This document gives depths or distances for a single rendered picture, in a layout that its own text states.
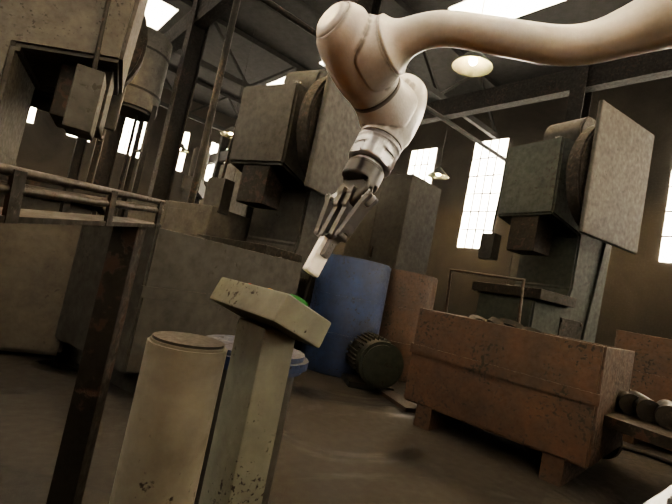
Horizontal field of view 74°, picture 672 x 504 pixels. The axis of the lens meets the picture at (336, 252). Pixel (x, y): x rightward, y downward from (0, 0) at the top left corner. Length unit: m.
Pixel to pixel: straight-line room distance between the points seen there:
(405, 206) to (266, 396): 4.16
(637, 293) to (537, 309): 7.40
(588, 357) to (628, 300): 9.99
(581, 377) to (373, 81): 1.72
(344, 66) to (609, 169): 4.54
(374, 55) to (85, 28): 2.19
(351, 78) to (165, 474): 0.67
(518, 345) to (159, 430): 1.85
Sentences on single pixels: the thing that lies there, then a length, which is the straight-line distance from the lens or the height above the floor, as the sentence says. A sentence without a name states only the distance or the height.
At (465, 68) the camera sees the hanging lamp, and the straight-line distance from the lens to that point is 7.77.
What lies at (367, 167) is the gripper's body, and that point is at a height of 0.87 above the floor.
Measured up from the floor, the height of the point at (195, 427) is 0.41.
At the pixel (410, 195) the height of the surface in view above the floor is 1.76.
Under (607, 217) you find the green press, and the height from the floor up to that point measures 1.84.
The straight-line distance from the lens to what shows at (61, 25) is 2.82.
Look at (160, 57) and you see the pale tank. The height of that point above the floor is 4.06.
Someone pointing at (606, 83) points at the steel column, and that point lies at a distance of 9.42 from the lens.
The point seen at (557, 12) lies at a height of 7.60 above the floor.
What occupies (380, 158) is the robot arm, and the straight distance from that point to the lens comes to 0.84.
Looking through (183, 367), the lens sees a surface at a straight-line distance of 0.68.
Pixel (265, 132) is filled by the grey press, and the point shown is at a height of 1.75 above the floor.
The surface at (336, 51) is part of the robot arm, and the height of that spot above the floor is 1.02.
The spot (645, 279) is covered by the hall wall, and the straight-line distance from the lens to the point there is 12.17.
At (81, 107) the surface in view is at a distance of 2.47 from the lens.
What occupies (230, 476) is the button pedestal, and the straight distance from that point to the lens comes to 0.86.
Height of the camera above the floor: 0.64
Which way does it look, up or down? 4 degrees up
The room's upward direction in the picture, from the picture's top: 11 degrees clockwise
